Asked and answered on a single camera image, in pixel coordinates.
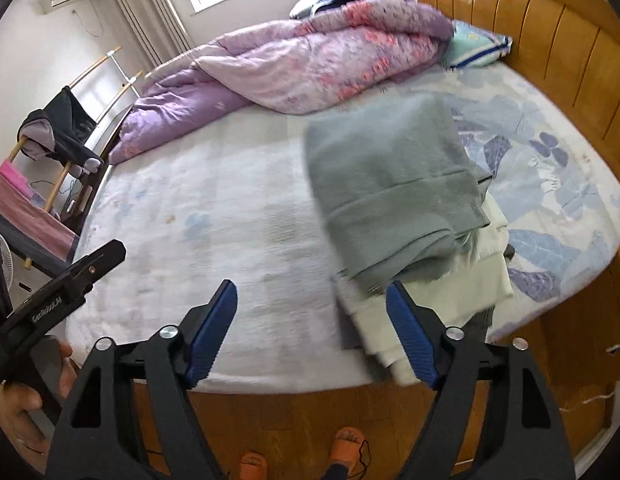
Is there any purple floral quilt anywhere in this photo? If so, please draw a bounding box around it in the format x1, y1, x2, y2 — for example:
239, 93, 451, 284
109, 0, 455, 165

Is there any white standing fan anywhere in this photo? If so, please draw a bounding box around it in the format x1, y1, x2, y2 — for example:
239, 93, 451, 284
0, 234, 14, 289

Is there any white folded garment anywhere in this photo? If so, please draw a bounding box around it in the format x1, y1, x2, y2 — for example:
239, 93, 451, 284
336, 195, 514, 386

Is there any right orange slipper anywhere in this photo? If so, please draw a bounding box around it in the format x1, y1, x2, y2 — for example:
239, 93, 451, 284
329, 427, 365, 478

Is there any person left hand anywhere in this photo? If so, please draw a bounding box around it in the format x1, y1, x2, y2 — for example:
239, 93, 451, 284
0, 341, 80, 458

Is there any orange slipper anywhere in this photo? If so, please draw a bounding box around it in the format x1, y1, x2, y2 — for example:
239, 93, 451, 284
238, 452, 267, 480
329, 427, 365, 478

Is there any dark jacket on rack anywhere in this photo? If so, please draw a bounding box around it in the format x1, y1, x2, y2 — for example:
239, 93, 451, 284
17, 87, 102, 178

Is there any floral bed sheet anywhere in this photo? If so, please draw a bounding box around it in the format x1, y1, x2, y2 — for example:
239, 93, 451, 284
64, 63, 620, 393

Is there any grey sweater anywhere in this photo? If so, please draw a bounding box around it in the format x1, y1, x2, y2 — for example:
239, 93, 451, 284
304, 92, 492, 292

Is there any left striped curtain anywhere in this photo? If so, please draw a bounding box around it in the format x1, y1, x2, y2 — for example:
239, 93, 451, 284
113, 0, 194, 67

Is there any left orange slipper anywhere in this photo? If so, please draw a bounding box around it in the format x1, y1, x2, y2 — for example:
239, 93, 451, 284
238, 452, 267, 480

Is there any wooden headboard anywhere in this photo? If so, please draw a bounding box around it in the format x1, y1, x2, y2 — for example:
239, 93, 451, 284
418, 0, 620, 181

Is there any pink towel on rack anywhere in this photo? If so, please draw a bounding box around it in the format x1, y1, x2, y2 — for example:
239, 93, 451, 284
0, 160, 78, 276

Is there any green blue pillow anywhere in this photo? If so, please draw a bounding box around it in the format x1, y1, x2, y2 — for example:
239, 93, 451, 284
440, 20, 514, 70

